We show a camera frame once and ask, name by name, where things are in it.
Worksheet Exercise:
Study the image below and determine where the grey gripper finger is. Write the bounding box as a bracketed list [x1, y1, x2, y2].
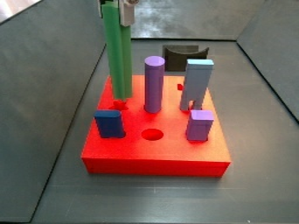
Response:
[119, 0, 139, 26]

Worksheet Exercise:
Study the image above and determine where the green star peg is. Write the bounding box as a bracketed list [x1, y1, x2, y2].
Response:
[102, 1, 132, 101]

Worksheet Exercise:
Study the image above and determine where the red peg board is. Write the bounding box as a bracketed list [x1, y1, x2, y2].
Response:
[80, 75, 231, 177]

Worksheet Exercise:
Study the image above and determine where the black curved holder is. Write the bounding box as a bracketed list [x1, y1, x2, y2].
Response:
[163, 45, 210, 72]

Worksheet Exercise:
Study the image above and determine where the tall purple cylinder peg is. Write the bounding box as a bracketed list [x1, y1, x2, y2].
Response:
[144, 56, 164, 113]

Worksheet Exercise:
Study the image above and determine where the light blue arch peg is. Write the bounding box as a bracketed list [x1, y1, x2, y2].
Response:
[180, 59, 214, 111]

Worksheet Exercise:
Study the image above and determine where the dark blue peg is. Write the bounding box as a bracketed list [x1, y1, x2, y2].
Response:
[94, 109, 126, 138]

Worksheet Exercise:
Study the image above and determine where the short purple square peg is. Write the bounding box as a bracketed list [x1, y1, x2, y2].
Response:
[186, 109, 214, 142]

